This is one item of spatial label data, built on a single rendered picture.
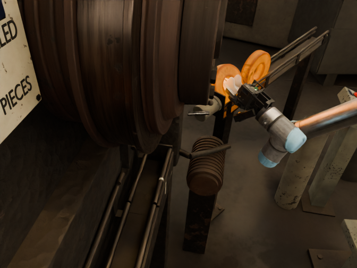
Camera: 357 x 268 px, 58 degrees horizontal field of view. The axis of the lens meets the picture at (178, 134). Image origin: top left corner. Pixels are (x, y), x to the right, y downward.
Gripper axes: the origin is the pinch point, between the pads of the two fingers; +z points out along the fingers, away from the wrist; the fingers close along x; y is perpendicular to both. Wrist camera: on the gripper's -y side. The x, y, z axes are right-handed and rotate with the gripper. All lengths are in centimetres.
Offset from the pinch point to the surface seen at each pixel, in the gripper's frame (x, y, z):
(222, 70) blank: 1.4, 4.3, 1.6
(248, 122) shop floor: -77, -75, 14
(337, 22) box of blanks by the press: -158, -20, 27
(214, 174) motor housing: 20.3, -14.8, -23.6
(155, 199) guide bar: 53, 5, -27
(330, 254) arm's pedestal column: -27, -52, -72
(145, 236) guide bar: 60, 5, -33
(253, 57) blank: -12.1, 7.8, 0.2
